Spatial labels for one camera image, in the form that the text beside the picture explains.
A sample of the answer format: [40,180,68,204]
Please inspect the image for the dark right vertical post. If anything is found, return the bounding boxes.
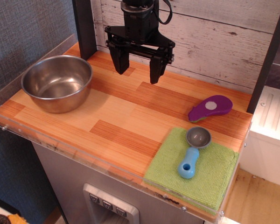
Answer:
[246,17,280,114]

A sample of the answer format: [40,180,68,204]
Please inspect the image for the purple toy eggplant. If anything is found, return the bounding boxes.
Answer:
[188,95,233,123]

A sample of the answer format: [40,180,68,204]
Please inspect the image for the yellow object bottom left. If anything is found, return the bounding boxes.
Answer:
[0,214,27,224]

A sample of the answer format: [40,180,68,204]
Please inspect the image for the silver dispenser button panel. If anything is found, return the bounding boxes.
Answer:
[83,183,140,224]

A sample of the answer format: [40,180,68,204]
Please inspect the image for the grey toy fridge cabinet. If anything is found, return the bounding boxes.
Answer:
[33,143,204,224]

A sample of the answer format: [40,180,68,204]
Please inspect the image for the blue handled grey spoon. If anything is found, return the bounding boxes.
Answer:
[177,126,212,179]

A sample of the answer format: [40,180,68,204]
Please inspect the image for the dark vertical post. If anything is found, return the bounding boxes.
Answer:
[72,0,97,60]
[246,17,280,114]

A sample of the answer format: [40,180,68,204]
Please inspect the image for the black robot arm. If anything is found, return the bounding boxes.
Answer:
[105,0,175,84]

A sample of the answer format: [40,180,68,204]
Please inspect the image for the dark left vertical post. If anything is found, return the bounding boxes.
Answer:
[72,0,97,60]

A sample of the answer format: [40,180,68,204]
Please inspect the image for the clear acrylic guard rail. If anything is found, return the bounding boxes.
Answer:
[0,115,239,224]

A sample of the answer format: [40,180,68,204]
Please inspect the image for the green cloth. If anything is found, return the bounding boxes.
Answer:
[144,128,239,215]

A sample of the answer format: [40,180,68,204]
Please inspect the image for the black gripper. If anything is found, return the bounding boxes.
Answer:
[105,9,175,84]

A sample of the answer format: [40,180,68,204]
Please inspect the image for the stainless steel bowl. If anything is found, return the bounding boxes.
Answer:
[21,55,93,113]

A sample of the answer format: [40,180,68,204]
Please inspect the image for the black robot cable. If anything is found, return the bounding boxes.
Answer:
[154,0,173,25]

